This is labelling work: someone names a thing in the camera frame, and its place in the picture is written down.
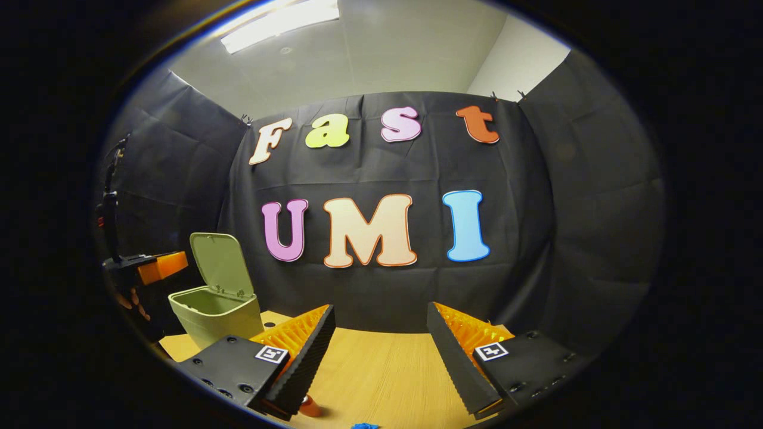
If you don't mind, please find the wooden desktop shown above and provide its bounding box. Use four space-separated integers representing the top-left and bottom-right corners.
158 310 516 429

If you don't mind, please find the black backdrop cloth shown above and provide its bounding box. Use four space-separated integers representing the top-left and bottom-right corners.
95 51 665 335

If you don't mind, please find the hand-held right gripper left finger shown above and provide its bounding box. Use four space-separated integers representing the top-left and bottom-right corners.
170 304 336 422

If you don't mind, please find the green desktop garbage bin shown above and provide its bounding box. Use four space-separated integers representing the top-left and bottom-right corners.
168 232 265 351

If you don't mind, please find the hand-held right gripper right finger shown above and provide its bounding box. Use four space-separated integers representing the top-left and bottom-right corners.
426 302 591 421

